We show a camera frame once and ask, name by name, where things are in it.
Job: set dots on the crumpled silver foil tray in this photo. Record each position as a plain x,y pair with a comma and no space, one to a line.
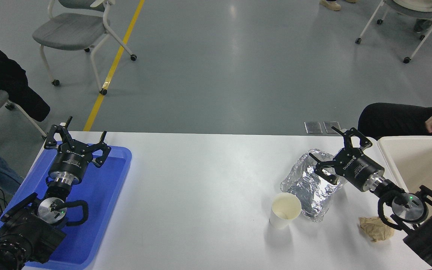
309,195

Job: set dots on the crumpled tan paper ball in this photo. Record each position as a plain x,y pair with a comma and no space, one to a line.
375,229

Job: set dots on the person's dark shoe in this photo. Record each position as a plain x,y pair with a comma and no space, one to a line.
422,25

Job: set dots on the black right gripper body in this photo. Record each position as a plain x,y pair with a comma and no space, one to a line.
358,168

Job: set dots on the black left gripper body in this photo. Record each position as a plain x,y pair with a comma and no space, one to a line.
69,161

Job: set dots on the grey chair with white frame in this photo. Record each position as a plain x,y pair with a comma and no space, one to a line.
411,9
69,32

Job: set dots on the large pale bin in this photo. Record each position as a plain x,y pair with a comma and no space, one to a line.
418,161

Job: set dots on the white paper cup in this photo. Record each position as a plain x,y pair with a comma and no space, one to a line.
285,208

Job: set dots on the metal floor plate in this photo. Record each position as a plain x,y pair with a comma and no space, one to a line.
331,126
313,127

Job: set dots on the blue plastic tray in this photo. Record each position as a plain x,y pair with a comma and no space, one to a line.
103,195

